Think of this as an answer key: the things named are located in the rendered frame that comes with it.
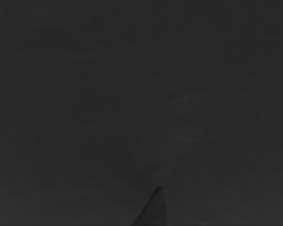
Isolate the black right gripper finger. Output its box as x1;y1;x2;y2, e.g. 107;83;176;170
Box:
131;185;167;226

